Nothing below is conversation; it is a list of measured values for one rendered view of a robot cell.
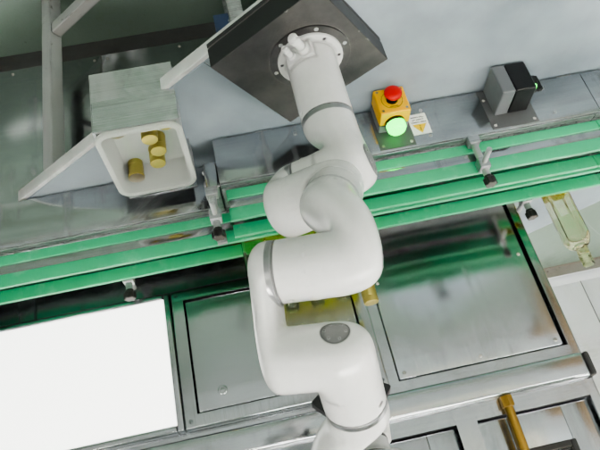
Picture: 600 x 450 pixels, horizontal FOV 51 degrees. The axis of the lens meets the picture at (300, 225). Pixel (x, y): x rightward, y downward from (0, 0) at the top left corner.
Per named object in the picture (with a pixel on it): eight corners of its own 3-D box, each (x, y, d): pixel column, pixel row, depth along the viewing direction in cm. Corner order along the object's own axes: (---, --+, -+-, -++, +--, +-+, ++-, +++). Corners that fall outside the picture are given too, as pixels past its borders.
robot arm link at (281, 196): (371, 222, 88) (270, 261, 92) (377, 179, 110) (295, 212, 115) (345, 162, 86) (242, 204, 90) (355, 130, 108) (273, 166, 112)
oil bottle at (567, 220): (535, 187, 169) (576, 272, 156) (537, 176, 164) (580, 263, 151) (555, 181, 169) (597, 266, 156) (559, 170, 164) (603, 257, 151)
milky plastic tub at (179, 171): (119, 168, 145) (121, 199, 140) (88, 104, 125) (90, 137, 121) (194, 154, 146) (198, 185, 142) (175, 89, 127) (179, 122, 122)
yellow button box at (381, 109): (370, 109, 146) (378, 134, 142) (371, 87, 140) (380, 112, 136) (398, 104, 147) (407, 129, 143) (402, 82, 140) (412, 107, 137)
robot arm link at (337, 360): (384, 333, 91) (286, 345, 94) (357, 213, 80) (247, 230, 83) (387, 424, 78) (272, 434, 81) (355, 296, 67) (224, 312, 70)
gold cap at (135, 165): (143, 171, 138) (142, 156, 140) (127, 174, 138) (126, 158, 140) (145, 181, 141) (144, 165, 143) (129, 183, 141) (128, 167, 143)
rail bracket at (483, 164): (461, 142, 143) (481, 189, 137) (468, 121, 137) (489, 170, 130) (478, 138, 144) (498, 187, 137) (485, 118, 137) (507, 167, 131)
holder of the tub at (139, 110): (126, 179, 149) (129, 205, 146) (89, 103, 126) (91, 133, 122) (196, 165, 151) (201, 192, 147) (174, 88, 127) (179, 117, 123)
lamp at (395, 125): (384, 129, 142) (387, 140, 140) (386, 117, 138) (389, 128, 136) (403, 126, 142) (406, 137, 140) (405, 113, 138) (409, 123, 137)
